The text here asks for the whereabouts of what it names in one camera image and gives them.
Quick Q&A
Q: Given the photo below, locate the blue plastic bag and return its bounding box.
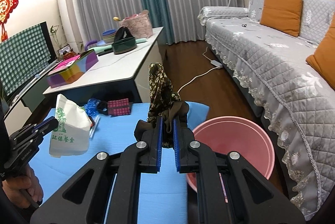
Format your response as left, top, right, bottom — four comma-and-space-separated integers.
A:
84, 98, 101, 118

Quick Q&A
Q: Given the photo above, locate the black television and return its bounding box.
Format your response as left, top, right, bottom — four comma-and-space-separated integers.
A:
0, 21, 57, 106

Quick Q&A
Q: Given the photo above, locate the orange cushion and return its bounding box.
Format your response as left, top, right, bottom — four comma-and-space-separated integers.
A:
306, 22, 335, 83
260, 0, 303, 37

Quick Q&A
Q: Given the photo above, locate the black strap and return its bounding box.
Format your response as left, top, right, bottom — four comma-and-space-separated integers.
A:
96, 100, 109, 116

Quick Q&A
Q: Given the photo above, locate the red knot wall ornament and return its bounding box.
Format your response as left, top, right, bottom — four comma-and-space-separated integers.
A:
0, 0, 19, 42

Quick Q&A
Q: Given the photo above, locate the white-topped coffee table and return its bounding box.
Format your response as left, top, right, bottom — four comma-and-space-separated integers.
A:
43, 27, 164, 109

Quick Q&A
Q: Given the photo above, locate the green round tin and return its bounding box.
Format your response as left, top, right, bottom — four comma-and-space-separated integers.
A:
112, 37, 137, 55

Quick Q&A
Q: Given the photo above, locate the white takeaway box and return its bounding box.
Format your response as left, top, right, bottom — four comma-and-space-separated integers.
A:
49, 94, 91, 158

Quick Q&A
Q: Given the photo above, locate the pink lace basket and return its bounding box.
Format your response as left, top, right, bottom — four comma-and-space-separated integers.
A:
119, 10, 153, 38

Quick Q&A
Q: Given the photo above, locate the grey quilted sofa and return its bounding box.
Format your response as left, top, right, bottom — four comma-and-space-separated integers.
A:
197, 0, 335, 214

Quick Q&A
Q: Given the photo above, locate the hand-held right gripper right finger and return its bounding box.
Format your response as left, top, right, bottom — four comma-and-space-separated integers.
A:
173, 117, 305, 224

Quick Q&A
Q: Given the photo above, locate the bamboo plant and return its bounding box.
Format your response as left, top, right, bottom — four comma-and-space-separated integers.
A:
50, 25, 84, 50

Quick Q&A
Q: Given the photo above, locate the pink plastic basin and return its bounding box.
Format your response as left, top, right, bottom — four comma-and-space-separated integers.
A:
186, 116, 275, 193

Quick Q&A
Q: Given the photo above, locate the colourful tin box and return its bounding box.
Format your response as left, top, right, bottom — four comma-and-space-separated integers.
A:
46, 50, 98, 88

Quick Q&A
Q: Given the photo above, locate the white standing air conditioner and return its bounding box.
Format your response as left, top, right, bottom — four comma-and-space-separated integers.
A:
57, 0, 84, 50

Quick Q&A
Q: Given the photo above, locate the white power cable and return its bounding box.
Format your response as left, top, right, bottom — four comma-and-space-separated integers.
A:
177, 66, 215, 93

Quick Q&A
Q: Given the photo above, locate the blue foam mat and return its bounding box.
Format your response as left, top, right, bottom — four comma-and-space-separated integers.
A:
27, 102, 210, 224

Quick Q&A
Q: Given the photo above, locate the stack of coloured bowls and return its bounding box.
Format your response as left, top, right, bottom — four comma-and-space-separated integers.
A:
102, 29, 117, 44

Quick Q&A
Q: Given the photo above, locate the green checked cloth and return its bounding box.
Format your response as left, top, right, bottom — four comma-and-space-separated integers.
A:
0, 23, 51, 97

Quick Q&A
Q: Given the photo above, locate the red checked dark packet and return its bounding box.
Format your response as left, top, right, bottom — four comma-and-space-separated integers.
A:
107, 99, 130, 117

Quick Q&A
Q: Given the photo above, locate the mint green tray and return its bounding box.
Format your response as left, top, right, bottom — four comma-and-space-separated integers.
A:
93, 38, 149, 55

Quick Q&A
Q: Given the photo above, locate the clear plastic wrapper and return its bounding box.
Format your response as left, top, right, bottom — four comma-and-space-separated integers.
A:
89, 115, 101, 139

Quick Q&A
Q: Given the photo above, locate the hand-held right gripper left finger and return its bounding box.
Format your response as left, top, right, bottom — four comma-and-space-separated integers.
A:
30, 116, 164, 224

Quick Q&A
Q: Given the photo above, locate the dark floral cloth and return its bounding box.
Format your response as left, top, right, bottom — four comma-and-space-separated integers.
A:
134, 62, 189, 148

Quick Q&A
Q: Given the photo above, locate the person's left hand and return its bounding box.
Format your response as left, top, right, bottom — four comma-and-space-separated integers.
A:
3, 165, 44, 209

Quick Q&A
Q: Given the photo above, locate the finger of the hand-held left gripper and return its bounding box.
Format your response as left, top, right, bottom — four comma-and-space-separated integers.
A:
33, 117, 56, 128
31, 119, 59, 139

